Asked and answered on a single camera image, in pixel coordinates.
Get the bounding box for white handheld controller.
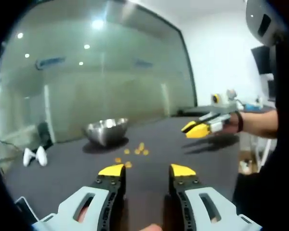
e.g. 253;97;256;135
36;146;48;167

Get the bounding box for black wristband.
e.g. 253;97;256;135
235;110;244;132

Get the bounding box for black monitor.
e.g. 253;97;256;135
250;45;272;75

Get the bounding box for person's right hand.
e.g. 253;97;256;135
223;112;239;133

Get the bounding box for dark grey table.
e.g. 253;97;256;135
3;116;240;231

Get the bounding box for person's left hand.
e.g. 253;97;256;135
141;223;162;231

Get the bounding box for black side table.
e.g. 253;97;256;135
178;105;275;118

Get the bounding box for stainless steel bowl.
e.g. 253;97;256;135
84;117;130;147

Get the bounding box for person's black clothing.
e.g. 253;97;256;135
232;36;289;231

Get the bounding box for orange QQ candies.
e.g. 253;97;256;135
114;142;150;168

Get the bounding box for grey worn device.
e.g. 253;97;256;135
245;0;289;46

